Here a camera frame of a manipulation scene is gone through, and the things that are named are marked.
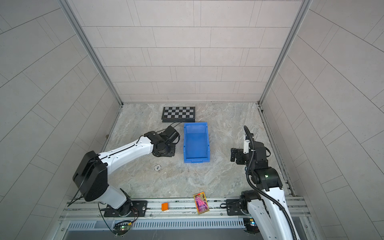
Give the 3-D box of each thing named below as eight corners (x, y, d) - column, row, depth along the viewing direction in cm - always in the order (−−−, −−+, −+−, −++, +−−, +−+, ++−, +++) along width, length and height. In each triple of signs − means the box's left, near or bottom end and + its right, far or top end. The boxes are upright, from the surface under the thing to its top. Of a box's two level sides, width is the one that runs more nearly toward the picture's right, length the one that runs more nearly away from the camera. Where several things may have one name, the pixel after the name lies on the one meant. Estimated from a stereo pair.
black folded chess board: (161, 122, 107) (160, 118, 104) (164, 109, 115) (163, 106, 112) (195, 122, 107) (195, 119, 104) (195, 110, 115) (195, 106, 112)
